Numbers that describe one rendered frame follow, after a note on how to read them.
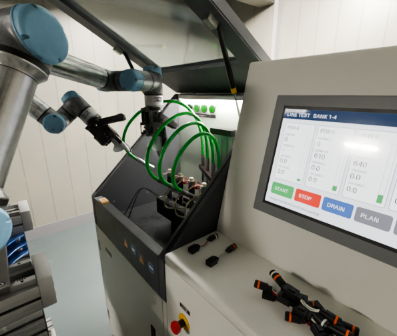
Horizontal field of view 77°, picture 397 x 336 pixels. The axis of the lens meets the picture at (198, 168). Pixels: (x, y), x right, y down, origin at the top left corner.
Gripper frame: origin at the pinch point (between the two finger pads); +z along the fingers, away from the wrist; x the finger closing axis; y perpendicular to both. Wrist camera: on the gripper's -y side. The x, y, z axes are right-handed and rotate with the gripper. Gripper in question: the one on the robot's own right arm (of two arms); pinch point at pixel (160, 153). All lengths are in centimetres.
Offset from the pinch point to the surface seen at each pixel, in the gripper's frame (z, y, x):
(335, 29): -83, -212, -26
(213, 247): 22.0, 7.7, 42.7
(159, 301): 44, 22, 31
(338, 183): -5, -6, 71
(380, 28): -77, -211, 11
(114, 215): 25.1, 21.2, -5.6
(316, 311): 19, 10, 76
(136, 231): 25.1, 20.1, 13.1
